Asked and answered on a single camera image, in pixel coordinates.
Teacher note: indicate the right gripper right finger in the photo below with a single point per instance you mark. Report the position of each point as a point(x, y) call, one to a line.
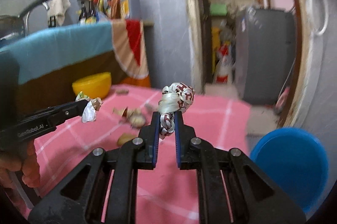
point(231, 187)

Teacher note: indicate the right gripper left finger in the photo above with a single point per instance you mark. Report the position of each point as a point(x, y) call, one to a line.
point(102, 188)

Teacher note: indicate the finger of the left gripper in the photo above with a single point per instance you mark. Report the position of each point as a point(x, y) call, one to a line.
point(60, 114)

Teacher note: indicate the silver foil wrapper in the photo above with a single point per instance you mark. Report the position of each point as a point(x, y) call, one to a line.
point(92, 107)

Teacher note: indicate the brown paper scrap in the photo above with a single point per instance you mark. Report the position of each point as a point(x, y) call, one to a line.
point(124, 113)

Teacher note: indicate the small brown food scrap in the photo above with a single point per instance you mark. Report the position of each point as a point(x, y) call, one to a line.
point(125, 137)

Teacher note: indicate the white red patterned wrapper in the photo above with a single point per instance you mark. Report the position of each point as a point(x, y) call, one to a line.
point(176, 97)

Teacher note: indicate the person's left hand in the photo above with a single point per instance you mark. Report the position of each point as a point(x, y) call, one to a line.
point(29, 167)

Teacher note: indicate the yellow plastic bowl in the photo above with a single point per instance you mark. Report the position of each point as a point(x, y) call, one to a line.
point(97, 85)

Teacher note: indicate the teal orange red cloth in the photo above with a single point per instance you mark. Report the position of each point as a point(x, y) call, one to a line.
point(49, 50)

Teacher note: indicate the brown cork piece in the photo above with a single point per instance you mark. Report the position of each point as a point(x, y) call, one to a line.
point(122, 92)

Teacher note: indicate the blue plastic bucket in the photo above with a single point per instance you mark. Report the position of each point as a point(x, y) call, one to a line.
point(296, 161)

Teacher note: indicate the black frying pan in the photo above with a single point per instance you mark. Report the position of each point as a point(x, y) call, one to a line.
point(16, 26)

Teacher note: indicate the dark sauce bottle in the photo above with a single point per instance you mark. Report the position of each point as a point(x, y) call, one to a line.
point(91, 13)

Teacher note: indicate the beige hanging towel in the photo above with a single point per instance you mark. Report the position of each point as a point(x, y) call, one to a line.
point(58, 9)

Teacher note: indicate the large oil jug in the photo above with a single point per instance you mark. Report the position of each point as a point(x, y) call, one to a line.
point(130, 9)

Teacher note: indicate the grey washing machine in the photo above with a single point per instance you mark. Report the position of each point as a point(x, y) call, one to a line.
point(264, 53)

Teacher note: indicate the green storage box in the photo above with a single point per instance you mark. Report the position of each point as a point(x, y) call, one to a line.
point(218, 9)

